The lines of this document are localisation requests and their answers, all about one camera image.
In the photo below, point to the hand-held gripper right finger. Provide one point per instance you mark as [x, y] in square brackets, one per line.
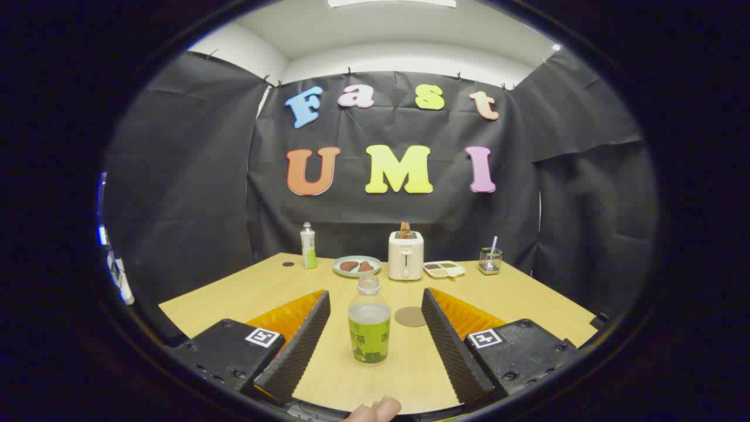
[451, 351]

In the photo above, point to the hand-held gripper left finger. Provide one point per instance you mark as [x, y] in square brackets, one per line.
[299, 351]

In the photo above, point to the round brown coaster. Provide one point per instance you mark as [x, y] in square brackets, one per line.
[409, 317]

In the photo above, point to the clear juice bottle green label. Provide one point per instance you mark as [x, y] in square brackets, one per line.
[369, 340]

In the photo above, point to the white and green bottle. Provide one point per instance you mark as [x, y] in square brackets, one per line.
[308, 246]

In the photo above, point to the white divided snack tray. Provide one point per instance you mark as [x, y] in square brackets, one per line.
[444, 269]

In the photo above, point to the pale green plate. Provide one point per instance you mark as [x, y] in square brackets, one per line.
[340, 271]

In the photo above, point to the wooden table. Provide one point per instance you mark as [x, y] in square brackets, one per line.
[527, 299]

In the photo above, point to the brown food piece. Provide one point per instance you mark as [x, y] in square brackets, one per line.
[366, 267]
[348, 266]

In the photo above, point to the cream toaster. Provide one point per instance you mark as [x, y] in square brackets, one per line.
[405, 258]

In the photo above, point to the white straw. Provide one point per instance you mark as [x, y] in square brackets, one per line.
[494, 243]

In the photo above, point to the black table clamp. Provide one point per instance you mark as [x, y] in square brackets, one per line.
[599, 322]

